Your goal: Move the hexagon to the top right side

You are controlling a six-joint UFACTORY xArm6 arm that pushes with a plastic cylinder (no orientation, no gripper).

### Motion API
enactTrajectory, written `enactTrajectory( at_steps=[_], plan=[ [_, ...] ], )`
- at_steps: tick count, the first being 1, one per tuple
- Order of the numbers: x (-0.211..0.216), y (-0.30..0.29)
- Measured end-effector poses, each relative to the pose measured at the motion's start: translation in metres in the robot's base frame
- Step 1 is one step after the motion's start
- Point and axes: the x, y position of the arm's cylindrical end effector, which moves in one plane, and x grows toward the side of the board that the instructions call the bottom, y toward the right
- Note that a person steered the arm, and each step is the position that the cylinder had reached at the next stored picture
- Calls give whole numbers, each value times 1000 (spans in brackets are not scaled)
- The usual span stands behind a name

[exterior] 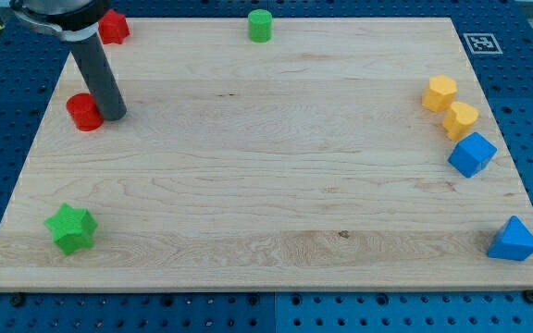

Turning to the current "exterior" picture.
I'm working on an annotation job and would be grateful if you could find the white fiducial marker tag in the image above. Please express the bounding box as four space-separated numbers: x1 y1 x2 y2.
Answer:
464 32 502 55

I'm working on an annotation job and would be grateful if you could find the wooden board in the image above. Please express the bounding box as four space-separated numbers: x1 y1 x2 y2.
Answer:
0 18 533 293

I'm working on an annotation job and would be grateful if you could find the yellow heart block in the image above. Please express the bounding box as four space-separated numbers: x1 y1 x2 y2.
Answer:
441 102 479 142

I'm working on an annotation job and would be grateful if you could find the red star block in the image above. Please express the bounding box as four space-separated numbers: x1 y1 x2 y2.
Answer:
98 9 130 44

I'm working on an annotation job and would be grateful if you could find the red cylinder block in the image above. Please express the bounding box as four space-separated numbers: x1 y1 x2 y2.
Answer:
66 92 104 131

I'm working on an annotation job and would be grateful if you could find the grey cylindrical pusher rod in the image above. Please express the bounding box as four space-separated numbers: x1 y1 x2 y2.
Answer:
69 34 127 121

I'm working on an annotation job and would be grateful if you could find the blue triangle block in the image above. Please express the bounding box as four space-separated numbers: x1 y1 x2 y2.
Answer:
487 216 533 262

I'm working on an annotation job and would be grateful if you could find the blue cube block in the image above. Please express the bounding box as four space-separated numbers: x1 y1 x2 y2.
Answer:
448 132 498 178

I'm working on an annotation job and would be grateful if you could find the green cylinder block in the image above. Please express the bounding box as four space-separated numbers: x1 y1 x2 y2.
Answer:
247 9 273 43

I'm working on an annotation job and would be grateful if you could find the yellow hexagon block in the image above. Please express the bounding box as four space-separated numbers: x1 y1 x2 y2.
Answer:
421 75 458 112

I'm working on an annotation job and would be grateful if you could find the green star block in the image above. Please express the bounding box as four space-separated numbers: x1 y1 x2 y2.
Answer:
43 203 98 255

